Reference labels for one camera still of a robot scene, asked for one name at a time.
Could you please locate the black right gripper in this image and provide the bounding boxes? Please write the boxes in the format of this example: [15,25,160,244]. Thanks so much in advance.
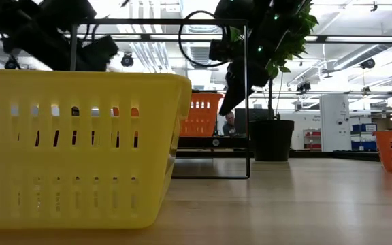
[208,36,272,116]

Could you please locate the yellow plastic slotted basket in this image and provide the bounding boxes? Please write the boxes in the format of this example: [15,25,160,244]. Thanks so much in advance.
[0,69,193,231]

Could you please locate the shelf with red boxes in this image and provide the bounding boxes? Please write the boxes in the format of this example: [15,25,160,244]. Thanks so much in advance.
[303,128,322,150]

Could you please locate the person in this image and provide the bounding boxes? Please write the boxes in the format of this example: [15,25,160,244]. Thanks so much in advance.
[222,111,238,137]

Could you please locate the black computer monitor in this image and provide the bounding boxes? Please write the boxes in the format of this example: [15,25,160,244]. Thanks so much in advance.
[235,108,272,137]

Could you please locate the ceiling air vent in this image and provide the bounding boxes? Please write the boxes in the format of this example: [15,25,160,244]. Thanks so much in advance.
[186,44,216,68]

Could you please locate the black plant pot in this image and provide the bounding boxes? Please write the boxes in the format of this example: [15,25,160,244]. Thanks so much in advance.
[249,119,295,162]

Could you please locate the green leafy indoor tree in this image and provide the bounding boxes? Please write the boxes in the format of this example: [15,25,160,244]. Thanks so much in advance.
[228,0,319,120]

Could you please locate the white pillar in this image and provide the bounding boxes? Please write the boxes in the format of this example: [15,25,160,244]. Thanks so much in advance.
[319,94,351,152]

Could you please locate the blue storage bin rack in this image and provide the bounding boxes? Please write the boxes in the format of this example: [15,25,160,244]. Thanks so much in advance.
[350,122,378,151]

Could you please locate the black metal shelf frame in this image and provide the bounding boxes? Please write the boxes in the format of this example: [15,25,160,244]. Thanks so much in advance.
[69,18,251,180]

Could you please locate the black looped camera cable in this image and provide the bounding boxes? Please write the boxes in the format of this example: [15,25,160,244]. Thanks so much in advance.
[178,10,233,68]

